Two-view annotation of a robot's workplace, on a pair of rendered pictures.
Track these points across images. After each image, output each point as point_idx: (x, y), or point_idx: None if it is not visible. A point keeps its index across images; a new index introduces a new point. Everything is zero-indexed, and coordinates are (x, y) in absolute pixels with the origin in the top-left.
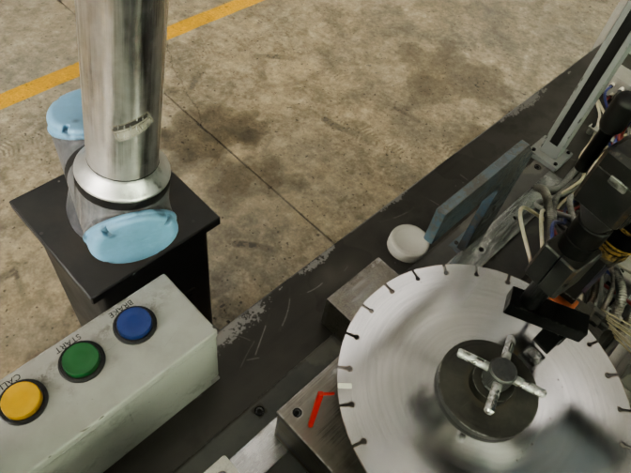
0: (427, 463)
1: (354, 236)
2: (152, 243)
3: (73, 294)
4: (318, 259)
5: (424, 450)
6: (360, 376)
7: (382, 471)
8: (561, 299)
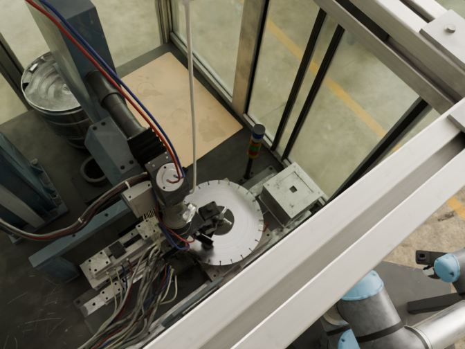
0: (241, 203)
1: None
2: None
3: None
4: None
5: (241, 206)
6: (256, 227)
7: (254, 202)
8: (185, 244)
